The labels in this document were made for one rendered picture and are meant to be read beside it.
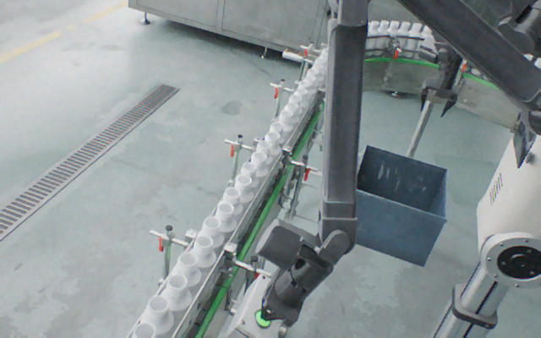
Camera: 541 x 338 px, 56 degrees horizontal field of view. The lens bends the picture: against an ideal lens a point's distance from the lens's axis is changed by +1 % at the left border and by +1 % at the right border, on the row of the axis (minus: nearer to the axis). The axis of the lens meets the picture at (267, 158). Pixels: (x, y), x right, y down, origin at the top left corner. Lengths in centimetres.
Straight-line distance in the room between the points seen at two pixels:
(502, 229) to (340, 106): 56
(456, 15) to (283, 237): 43
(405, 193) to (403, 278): 92
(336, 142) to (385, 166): 117
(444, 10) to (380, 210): 99
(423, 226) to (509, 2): 75
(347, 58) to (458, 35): 17
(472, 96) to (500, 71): 190
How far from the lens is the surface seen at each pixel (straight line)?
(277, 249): 84
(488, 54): 84
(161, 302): 97
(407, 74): 273
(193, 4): 492
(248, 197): 124
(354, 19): 76
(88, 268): 260
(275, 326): 102
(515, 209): 117
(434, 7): 82
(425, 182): 198
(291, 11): 459
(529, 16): 134
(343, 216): 82
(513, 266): 126
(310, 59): 221
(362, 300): 265
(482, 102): 275
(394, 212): 170
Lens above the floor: 190
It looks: 34 degrees down
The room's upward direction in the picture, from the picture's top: 11 degrees clockwise
